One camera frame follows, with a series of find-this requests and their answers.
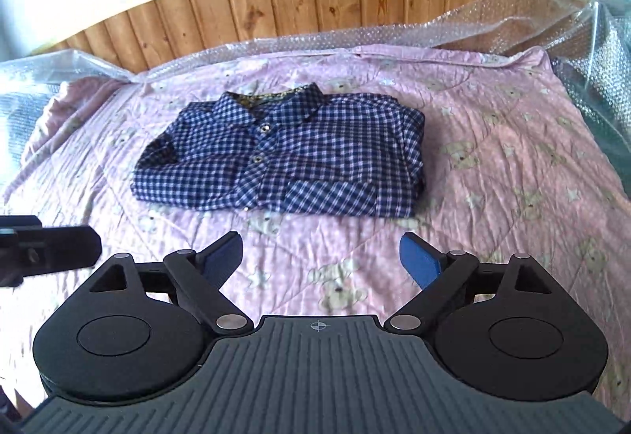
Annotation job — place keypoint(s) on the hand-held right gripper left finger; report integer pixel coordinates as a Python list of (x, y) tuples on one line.
[(224, 257)]

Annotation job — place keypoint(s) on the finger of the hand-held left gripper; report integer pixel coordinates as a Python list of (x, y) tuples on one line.
[(69, 249)]

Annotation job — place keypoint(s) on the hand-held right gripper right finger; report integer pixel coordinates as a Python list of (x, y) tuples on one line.
[(419, 261)]

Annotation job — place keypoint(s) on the blue plaid shirt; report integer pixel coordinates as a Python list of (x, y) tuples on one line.
[(296, 153)]

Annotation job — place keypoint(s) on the pink bear print blanket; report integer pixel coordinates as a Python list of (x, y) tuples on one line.
[(493, 168)]

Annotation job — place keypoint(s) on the clear bubble wrap sheet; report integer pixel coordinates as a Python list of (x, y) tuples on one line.
[(443, 32)]

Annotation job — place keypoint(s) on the wooden headboard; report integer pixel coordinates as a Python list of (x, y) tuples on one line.
[(296, 0)]

